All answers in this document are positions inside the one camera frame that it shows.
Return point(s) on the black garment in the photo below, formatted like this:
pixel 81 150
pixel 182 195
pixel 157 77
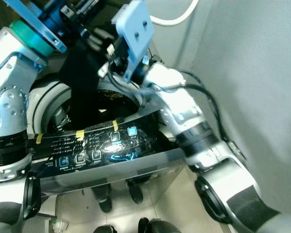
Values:
pixel 82 82

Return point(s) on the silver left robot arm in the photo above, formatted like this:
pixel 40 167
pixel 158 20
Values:
pixel 9 107

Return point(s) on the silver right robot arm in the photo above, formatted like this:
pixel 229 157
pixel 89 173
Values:
pixel 223 170

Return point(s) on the top load washing machine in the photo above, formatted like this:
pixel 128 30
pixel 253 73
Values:
pixel 102 145

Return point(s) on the yellow tape piece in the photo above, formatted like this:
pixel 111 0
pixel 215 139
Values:
pixel 39 138
pixel 80 135
pixel 115 125

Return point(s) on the black washer foot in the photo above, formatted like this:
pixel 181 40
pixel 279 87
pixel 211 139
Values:
pixel 103 199
pixel 136 193

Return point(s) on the robot left leg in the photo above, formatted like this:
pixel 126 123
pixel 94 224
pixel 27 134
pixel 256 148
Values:
pixel 105 229

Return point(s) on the robot leg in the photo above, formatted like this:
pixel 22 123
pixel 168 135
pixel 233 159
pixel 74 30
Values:
pixel 160 226
pixel 105 229

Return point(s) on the robot right leg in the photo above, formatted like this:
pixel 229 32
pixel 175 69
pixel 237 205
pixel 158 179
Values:
pixel 160 226

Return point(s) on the crumpled clear plastic bottle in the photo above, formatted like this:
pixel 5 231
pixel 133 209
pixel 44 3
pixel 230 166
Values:
pixel 59 225

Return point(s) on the light blue right wrist camera mount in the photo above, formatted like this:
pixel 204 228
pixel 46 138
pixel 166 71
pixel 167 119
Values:
pixel 136 29

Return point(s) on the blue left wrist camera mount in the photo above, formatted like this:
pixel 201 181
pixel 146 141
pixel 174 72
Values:
pixel 43 24

